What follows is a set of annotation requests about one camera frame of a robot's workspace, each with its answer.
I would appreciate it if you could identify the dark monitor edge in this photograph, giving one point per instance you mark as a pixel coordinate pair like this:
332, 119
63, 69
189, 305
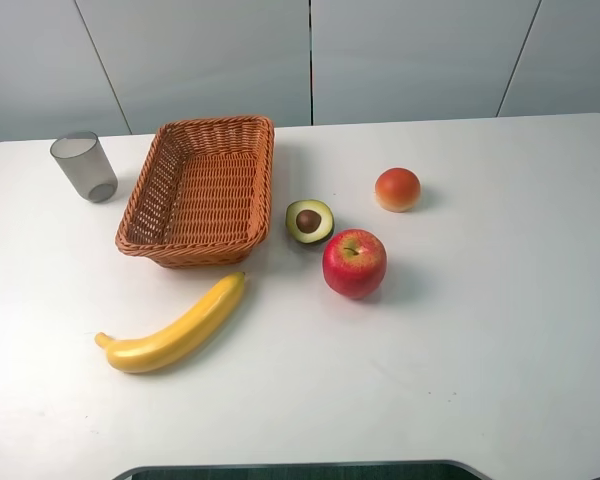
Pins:
442, 470

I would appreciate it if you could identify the yellow banana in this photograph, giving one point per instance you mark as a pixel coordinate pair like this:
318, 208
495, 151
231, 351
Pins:
182, 337

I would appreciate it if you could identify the brown wicker basket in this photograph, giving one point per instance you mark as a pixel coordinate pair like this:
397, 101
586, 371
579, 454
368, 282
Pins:
204, 194

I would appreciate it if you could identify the grey translucent plastic cup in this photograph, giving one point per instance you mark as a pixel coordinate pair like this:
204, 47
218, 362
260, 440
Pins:
83, 161

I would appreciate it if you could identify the red apple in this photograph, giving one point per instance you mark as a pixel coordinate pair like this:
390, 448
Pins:
354, 263

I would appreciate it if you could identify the halved avocado with pit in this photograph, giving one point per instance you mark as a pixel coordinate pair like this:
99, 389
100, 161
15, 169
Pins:
309, 221

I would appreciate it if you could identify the round orange bread bun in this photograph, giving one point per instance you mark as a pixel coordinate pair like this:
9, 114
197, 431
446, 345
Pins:
397, 190

